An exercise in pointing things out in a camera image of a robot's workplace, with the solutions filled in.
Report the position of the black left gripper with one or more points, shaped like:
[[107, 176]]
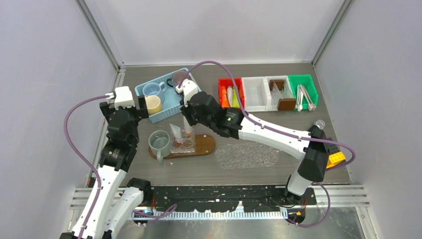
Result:
[[141, 113]]

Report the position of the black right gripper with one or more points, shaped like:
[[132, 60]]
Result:
[[185, 111]]

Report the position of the white toothpaste tube red cap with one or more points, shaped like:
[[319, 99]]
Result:
[[177, 133]]

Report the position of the clear textured acrylic holder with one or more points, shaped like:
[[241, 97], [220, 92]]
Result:
[[183, 143]]

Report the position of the grey-green mug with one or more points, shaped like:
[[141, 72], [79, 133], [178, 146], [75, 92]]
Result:
[[159, 143]]

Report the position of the pink toothbrush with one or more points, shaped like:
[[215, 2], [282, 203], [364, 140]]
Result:
[[311, 106]]

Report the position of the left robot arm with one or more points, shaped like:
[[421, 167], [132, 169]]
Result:
[[100, 219]]

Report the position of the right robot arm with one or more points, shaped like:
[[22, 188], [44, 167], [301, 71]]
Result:
[[307, 146]]

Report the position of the orange toothpaste tube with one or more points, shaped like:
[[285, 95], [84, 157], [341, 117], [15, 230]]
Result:
[[224, 97]]

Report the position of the small white toothpaste tube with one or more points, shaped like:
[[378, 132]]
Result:
[[229, 91]]

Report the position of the oval wooden tray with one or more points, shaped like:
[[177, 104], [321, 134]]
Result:
[[205, 144]]

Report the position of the clear textured oval tray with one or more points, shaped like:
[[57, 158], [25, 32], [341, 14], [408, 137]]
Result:
[[246, 155]]

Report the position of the light blue perforated basket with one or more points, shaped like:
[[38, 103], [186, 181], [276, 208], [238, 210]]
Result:
[[171, 105]]

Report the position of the light blue mug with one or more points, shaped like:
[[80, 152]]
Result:
[[155, 89]]

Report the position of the red plastic bin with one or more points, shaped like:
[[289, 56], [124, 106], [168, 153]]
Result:
[[228, 82]]

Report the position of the white plastic bin left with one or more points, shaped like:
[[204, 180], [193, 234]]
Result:
[[256, 93]]

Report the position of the white plastic bin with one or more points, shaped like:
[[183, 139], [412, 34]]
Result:
[[256, 93], [274, 104]]

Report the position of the white plastic bin right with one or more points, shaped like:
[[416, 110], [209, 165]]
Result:
[[274, 104]]

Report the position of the brown wooden holder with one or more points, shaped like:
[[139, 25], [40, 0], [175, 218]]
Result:
[[287, 104]]

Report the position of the green plastic bin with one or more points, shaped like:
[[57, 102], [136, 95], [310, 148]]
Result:
[[307, 82]]

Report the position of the black microphone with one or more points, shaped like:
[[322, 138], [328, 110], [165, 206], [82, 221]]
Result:
[[320, 124]]

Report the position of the yellow toy brick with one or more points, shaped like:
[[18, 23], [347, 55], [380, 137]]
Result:
[[335, 158]]

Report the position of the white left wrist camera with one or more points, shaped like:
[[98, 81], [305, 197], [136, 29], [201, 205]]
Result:
[[122, 97]]

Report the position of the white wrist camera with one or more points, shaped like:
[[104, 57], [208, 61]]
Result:
[[187, 89], [122, 97]]

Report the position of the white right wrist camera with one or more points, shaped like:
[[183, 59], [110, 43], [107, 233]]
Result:
[[187, 89]]

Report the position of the cream mug yellow handle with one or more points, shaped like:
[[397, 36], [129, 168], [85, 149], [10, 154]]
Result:
[[153, 104]]

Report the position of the mauve mug black handle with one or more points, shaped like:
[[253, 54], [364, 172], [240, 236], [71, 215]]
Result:
[[177, 78]]

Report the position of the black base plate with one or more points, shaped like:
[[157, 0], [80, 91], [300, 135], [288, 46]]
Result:
[[253, 198]]

